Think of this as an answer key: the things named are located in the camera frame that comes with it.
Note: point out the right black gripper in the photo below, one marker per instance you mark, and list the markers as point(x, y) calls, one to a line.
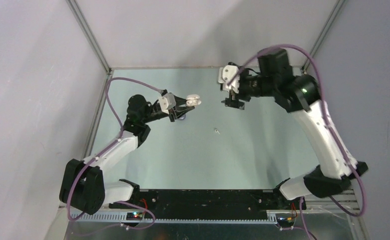
point(229, 102)

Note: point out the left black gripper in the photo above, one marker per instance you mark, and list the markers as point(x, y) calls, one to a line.
point(178, 111)

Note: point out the purple charging case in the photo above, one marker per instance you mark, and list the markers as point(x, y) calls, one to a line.
point(182, 118)

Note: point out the white charging case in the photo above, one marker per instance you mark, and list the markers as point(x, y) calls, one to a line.
point(193, 100)

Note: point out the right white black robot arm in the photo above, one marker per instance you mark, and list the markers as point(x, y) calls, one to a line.
point(300, 97)

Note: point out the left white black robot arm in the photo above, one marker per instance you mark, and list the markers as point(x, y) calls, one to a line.
point(83, 185)

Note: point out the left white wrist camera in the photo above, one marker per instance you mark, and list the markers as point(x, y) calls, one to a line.
point(167, 102)

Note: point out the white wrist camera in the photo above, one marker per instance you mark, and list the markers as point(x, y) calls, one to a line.
point(228, 78)
point(167, 102)

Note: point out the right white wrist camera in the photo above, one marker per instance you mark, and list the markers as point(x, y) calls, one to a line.
point(228, 78)

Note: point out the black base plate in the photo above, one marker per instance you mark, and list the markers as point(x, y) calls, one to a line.
point(208, 203)

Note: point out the grey cable duct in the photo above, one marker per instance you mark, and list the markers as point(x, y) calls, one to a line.
point(130, 217)

